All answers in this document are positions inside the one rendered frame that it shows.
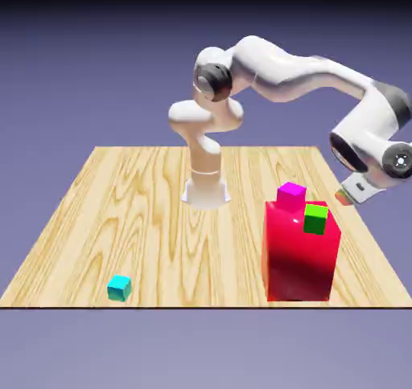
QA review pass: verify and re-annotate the small magenta cube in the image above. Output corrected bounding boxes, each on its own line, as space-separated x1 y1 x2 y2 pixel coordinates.
275 181 307 214

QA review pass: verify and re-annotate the small cyan cube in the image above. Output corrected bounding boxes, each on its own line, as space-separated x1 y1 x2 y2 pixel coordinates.
106 274 133 303

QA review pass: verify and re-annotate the large red box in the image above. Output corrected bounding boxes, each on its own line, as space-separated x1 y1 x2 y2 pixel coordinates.
261 199 342 302

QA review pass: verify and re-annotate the small green cube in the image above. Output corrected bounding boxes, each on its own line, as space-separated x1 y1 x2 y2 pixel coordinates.
303 203 330 236

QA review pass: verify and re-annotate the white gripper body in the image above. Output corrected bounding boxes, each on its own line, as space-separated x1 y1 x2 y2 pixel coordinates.
334 172 387 207

